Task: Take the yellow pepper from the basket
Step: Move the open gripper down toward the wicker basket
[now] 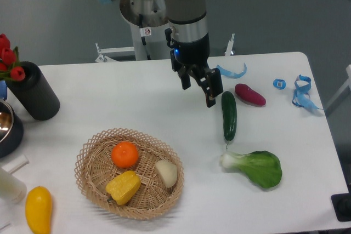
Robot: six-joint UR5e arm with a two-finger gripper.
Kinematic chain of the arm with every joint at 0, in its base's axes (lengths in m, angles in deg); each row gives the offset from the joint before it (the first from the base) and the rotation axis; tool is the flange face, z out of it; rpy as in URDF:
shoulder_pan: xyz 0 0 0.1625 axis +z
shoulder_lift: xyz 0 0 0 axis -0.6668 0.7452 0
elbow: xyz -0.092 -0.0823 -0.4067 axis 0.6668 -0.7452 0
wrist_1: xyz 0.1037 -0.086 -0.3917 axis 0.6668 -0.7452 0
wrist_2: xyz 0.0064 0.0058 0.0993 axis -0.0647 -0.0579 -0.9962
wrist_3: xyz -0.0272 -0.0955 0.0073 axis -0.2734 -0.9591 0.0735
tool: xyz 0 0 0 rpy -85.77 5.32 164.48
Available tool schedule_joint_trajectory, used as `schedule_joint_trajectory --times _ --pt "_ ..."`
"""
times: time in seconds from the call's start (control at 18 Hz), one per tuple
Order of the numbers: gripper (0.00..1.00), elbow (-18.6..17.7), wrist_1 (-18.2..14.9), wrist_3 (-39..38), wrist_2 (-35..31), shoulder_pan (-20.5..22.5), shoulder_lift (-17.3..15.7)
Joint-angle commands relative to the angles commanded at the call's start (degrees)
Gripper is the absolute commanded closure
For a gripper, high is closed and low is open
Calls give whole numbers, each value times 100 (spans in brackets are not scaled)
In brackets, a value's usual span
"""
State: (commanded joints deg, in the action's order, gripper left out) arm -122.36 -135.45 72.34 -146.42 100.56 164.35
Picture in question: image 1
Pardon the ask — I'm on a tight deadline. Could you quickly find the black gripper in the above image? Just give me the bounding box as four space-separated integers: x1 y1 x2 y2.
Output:
165 27 223 107

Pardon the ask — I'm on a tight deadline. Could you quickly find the yellow bell pepper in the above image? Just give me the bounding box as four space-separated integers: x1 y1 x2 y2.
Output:
105 170 141 206

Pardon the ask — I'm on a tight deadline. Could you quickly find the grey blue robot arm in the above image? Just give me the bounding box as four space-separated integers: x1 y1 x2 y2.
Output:
100 0 223 107

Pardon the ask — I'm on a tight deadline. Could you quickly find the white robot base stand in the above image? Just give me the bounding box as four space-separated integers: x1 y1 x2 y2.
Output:
94 0 236 63

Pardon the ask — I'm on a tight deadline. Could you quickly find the woven wicker basket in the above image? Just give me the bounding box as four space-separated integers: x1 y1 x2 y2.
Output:
75 128 184 220

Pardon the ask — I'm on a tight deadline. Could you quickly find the curved blue tape strip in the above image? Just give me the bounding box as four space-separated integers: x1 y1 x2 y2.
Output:
216 64 247 79

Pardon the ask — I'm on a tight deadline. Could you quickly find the green cucumber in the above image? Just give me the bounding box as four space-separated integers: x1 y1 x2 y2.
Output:
221 91 237 142

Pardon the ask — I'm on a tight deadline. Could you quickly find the purple sweet potato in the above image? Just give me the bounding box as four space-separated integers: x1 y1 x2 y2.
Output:
235 83 266 107

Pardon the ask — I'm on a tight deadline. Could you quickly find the small blue tape roll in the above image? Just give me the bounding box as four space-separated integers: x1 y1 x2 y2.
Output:
273 79 286 90

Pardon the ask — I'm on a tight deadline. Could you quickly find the orange tangerine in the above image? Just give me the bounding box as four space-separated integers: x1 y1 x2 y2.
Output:
111 141 139 168

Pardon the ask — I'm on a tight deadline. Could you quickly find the tangled blue tape strip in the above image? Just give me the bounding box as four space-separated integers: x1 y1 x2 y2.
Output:
292 75 322 110

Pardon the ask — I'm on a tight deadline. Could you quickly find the green bok choy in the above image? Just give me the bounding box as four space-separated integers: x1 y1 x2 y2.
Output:
220 151 283 189

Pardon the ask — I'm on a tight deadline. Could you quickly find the black cylindrical vase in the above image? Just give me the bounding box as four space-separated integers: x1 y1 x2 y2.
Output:
6 61 60 121

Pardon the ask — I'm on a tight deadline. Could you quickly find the red tulip bouquet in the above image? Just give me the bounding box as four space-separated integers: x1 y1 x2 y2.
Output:
0 33 26 82

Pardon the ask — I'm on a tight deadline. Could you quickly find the black device at table corner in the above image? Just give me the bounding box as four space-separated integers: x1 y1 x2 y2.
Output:
331 193 351 222

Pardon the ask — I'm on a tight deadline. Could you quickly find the dark metal pot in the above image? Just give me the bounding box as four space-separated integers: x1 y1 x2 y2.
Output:
1 100 24 158

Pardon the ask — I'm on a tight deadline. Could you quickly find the yellow mango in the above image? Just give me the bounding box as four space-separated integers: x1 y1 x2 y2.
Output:
25 186 53 233

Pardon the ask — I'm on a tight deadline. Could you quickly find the white flat block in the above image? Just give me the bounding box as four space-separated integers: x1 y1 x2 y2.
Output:
1 155 29 174

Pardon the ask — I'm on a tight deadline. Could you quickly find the white plastic bottle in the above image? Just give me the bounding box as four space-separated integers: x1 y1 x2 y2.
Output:
1 168 27 204

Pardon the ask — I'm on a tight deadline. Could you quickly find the white chair frame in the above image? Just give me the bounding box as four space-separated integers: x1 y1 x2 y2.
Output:
325 65 350 116

